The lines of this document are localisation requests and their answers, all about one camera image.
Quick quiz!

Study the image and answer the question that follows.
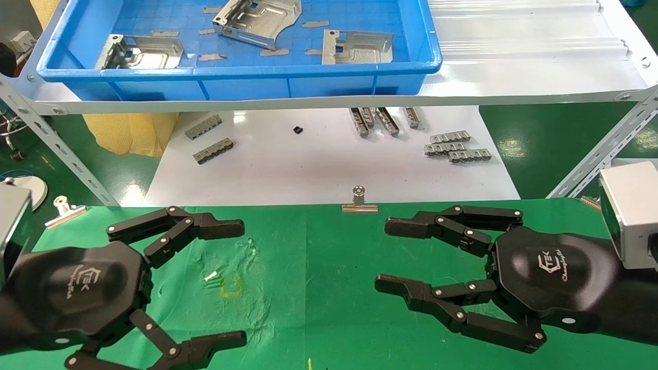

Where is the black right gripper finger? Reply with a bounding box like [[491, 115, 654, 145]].
[[385, 206, 524, 257]]

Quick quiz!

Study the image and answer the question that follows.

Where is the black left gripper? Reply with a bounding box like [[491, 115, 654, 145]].
[[8, 240, 248, 370]]

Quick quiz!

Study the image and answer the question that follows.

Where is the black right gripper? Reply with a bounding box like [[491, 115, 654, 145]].
[[375, 226, 623, 354]]

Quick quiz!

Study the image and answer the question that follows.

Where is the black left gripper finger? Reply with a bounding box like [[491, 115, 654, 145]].
[[106, 206, 245, 269]]

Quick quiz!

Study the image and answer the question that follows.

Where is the stamped sheet metal part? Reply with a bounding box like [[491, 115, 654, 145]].
[[322, 29, 394, 65], [94, 34, 184, 70], [212, 0, 302, 50]]

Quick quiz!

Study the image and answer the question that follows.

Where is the green table cloth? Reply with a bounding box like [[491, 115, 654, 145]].
[[0, 198, 658, 370]]

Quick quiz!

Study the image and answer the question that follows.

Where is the white board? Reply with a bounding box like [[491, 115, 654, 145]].
[[145, 105, 521, 207]]

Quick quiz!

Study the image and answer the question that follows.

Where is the blue plastic bin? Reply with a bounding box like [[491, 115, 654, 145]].
[[37, 0, 443, 102]]

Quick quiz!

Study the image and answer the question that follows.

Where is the white round base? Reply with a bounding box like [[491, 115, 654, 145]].
[[0, 175, 48, 211]]

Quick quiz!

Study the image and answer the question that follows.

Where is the white metal shelf rack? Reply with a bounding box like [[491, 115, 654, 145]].
[[0, 0, 658, 207]]

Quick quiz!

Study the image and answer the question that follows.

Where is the white power adapter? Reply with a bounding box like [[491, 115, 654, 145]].
[[10, 31, 38, 53]]

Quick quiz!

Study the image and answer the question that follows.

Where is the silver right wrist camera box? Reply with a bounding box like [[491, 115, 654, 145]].
[[599, 161, 658, 269]]

